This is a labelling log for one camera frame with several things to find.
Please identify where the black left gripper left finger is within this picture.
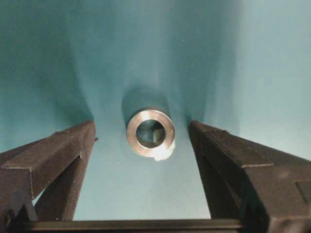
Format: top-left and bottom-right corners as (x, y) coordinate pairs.
(0, 121), (96, 233)

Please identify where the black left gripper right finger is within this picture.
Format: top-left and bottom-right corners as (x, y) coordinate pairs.
(189, 120), (311, 233)

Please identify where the left white tape marker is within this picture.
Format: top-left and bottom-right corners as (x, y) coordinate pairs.
(154, 143), (175, 162)

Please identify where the silver metal washer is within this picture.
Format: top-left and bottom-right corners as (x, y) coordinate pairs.
(126, 108), (175, 159)

